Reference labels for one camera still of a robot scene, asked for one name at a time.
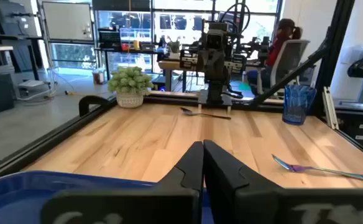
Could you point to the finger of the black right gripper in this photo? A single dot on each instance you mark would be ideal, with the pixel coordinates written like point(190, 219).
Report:
point(221, 67)
point(205, 67)

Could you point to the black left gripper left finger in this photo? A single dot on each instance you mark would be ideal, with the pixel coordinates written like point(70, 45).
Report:
point(181, 177)

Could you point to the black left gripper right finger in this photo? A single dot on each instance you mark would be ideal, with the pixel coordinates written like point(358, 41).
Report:
point(225, 177)

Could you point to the dark metal spoon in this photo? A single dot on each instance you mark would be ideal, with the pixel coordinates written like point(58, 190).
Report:
point(187, 112)

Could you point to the iridescent metal fork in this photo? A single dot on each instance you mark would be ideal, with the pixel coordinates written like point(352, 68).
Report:
point(296, 168)

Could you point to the blue transparent plastic cup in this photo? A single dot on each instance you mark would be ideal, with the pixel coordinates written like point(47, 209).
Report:
point(298, 105)

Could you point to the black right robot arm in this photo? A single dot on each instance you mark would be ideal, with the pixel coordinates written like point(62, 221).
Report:
point(215, 91)

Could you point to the yellow cup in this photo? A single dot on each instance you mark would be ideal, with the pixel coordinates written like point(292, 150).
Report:
point(136, 45)

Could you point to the blue plastic tray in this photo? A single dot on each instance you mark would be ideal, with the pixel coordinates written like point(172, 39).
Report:
point(13, 199)

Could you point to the wooden desk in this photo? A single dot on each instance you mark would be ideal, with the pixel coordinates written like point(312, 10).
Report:
point(170, 65)

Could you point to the small potted desk plant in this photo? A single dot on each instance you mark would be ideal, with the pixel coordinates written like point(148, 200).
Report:
point(174, 46)

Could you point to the person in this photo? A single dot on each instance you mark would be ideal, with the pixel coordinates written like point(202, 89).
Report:
point(278, 46)

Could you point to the green plant in white pot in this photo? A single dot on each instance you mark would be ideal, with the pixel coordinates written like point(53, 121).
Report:
point(128, 81)

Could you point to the red container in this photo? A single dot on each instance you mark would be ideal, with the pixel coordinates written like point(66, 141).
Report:
point(125, 47)

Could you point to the grey mesh office chair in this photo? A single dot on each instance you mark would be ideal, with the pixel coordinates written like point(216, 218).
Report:
point(288, 59)

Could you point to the black desk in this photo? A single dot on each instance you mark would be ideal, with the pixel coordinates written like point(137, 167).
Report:
point(119, 51)

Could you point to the small waste bin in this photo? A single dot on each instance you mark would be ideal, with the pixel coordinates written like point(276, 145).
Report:
point(98, 77)

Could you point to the white slats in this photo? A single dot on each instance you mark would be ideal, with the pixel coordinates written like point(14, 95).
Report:
point(330, 107)

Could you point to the whiteboard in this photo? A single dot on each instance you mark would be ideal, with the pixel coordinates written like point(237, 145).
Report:
point(68, 20)

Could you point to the dark drawer cabinet with labels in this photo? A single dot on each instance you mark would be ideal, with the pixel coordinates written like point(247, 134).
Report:
point(360, 130)

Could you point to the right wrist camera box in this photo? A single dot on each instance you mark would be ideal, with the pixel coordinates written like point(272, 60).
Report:
point(215, 40)

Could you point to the black curved bracket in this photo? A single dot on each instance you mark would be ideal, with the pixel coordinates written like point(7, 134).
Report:
point(89, 100)

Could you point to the black aluminium table frame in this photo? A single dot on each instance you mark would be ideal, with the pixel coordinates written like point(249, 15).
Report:
point(44, 143)

